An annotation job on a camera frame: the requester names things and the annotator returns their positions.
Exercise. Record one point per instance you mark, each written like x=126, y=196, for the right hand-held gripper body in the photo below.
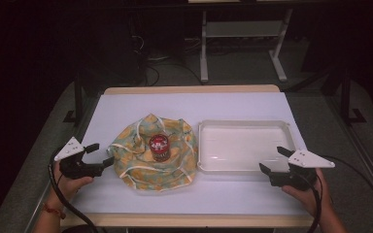
x=296, y=176

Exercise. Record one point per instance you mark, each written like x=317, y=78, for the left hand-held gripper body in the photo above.
x=77, y=168

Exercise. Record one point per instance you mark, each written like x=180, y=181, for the white plastic tray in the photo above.
x=239, y=145

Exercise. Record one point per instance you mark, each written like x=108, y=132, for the red round tin can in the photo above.
x=159, y=147

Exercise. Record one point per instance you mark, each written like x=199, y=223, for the yellow green patterned cloth bag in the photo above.
x=175, y=161

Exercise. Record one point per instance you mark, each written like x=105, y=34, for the person's left hand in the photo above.
x=66, y=187

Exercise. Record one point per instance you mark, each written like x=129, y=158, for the person's right hand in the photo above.
x=307, y=197

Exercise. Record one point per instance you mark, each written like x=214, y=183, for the black metal stand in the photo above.
x=78, y=103
x=345, y=97

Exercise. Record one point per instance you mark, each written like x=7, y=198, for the white table sheet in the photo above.
x=181, y=106

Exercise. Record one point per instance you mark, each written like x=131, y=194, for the white metal stand frame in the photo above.
x=243, y=29

